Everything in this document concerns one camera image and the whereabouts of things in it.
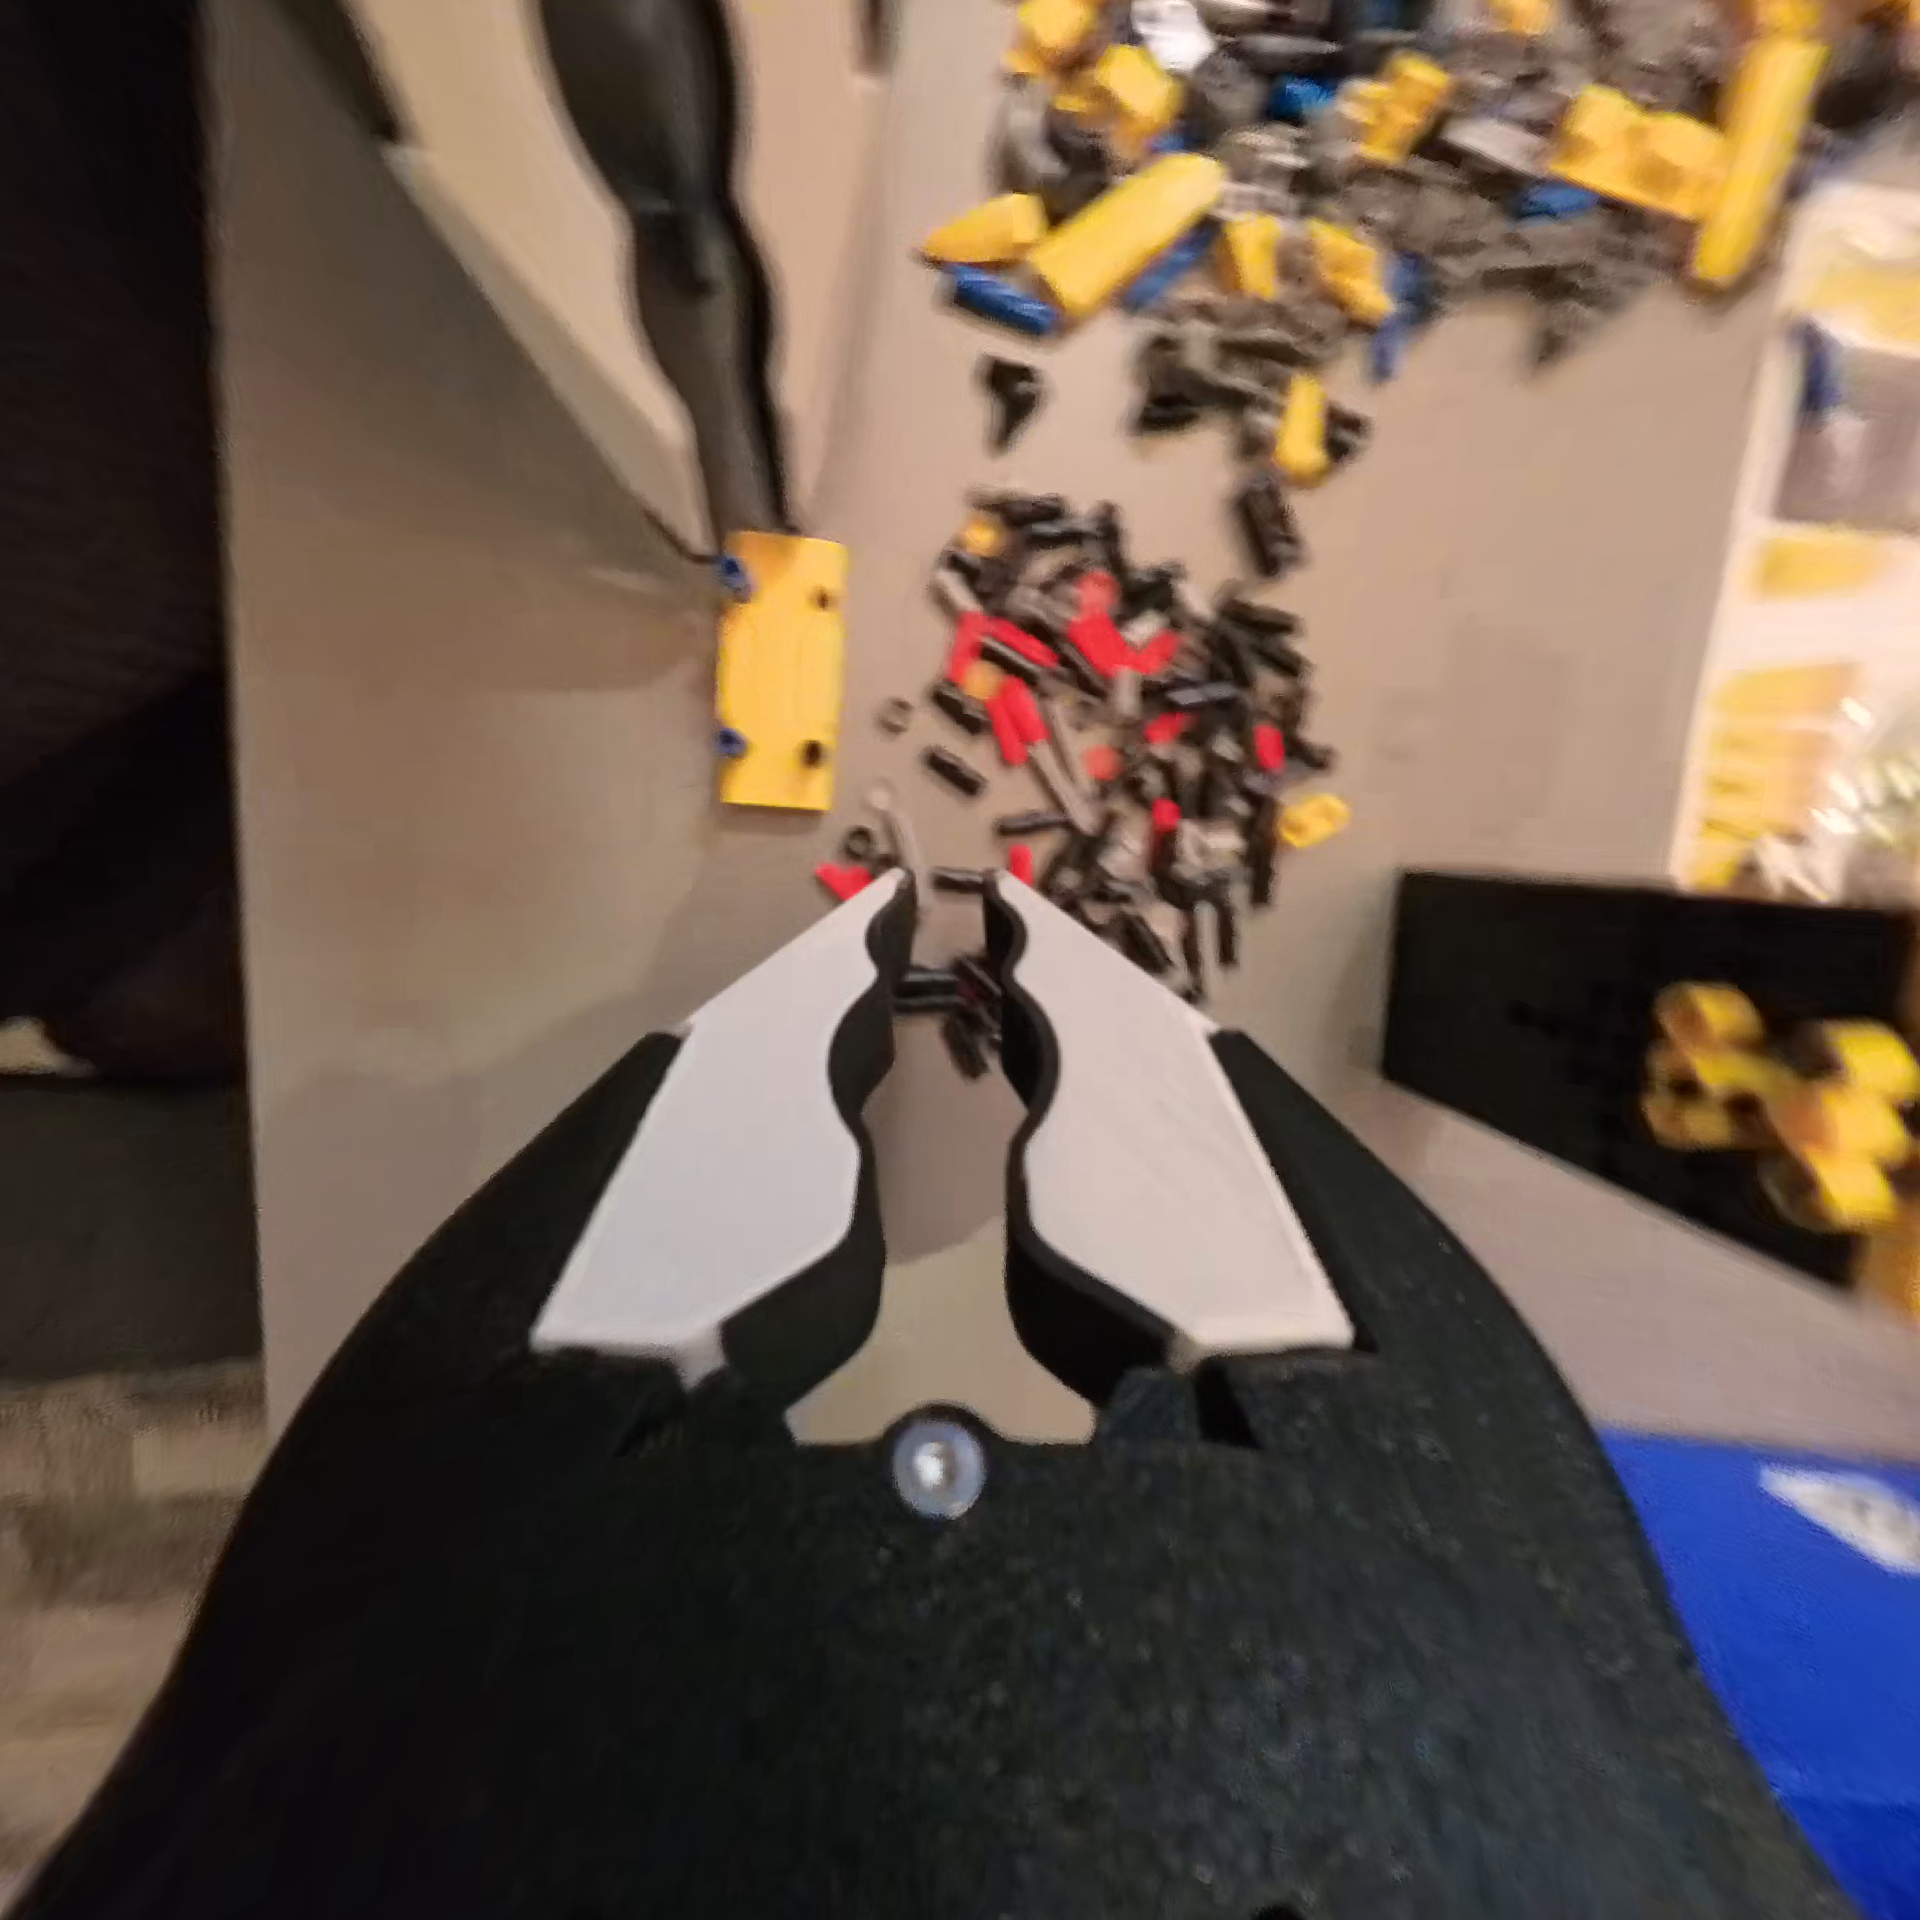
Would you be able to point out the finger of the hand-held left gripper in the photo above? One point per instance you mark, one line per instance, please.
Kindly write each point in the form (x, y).
(525, 196)

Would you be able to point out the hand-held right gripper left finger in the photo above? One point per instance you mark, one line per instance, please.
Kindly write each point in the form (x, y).
(704, 1184)

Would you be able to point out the pile of mixed toy bricks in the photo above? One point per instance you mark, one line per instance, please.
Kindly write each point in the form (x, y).
(1125, 224)

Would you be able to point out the yellow sticker sheet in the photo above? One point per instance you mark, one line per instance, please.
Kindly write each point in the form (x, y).
(1786, 599)

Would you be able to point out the black yellow brick assembly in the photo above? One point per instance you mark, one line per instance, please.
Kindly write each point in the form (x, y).
(1517, 1021)

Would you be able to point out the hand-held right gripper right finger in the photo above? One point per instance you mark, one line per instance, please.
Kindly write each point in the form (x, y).
(1186, 1184)

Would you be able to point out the black angled connector brick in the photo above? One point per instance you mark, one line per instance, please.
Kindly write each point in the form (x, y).
(1013, 398)

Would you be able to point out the pile of small black pins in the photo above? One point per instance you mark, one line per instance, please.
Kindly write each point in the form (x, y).
(1142, 704)

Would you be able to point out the yellow brick panel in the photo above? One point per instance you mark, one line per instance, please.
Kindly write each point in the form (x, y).
(780, 676)

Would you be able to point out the small yellow connector brick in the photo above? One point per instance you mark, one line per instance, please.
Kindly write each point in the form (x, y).
(1315, 821)

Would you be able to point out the blue storage bin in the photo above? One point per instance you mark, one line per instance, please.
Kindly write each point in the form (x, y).
(1799, 1652)

